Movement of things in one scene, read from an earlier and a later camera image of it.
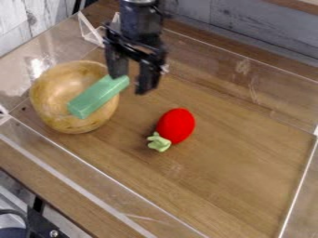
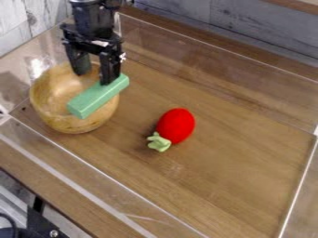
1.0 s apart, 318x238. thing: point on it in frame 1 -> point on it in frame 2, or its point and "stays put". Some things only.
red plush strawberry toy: (175, 128) stays put
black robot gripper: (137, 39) -> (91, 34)
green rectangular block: (109, 87) stays put
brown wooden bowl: (59, 84) stays put
